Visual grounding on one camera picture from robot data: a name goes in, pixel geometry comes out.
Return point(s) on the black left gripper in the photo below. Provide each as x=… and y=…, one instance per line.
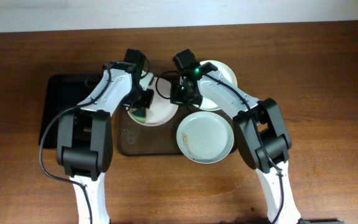
x=146, y=99

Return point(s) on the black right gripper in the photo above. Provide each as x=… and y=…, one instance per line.
x=179, y=95

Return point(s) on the green yellow sponge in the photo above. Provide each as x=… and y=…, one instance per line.
x=139, y=114

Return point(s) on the cream white plate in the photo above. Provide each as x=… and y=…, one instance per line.
x=222, y=71

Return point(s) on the pink plate with sauce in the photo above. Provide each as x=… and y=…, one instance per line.
x=160, y=111

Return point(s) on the pale green plate with sauce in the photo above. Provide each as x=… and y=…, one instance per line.
x=205, y=137

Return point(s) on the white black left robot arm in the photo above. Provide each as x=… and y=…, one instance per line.
x=84, y=142

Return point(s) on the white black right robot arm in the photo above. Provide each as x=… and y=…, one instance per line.
x=259, y=130

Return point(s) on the brown serving tray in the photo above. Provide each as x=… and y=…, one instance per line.
x=134, y=139

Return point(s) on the black rectangular tray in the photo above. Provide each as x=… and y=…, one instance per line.
x=65, y=91

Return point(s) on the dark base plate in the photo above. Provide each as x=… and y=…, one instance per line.
x=302, y=221

